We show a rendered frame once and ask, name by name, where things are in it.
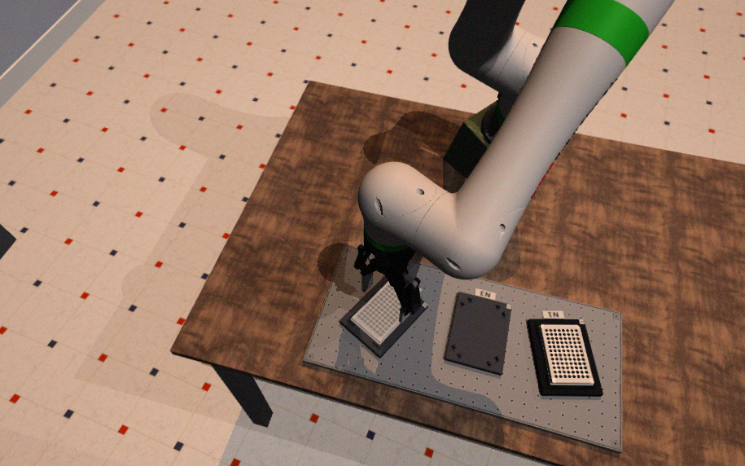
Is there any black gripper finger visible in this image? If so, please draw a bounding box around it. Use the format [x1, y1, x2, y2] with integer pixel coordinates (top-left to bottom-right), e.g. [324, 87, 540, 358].
[354, 241, 376, 292]
[385, 272, 422, 323]

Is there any beige label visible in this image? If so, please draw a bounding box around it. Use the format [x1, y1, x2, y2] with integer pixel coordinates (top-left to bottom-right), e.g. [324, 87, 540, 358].
[475, 288, 496, 300]
[542, 311, 564, 319]

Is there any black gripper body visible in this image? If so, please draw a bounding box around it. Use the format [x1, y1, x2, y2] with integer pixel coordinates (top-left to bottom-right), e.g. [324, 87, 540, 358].
[369, 260, 409, 280]

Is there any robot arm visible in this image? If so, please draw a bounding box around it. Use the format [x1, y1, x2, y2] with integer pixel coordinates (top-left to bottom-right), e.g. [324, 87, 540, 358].
[358, 0, 675, 279]

